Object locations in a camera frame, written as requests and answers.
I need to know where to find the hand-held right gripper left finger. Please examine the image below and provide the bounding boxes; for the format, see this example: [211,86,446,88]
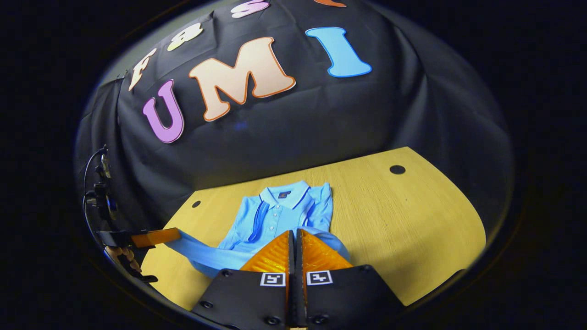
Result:
[190,229,295,328]

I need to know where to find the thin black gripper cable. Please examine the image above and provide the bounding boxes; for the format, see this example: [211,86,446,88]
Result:
[82,147,109,241]

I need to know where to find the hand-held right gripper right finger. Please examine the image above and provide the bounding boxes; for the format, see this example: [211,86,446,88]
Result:
[295,228,406,328]

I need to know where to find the black backdrop cloth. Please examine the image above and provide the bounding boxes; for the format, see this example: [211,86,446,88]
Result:
[74,0,514,239]

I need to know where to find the light blue T-shirt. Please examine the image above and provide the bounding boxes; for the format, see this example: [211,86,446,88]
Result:
[164,180,351,279]

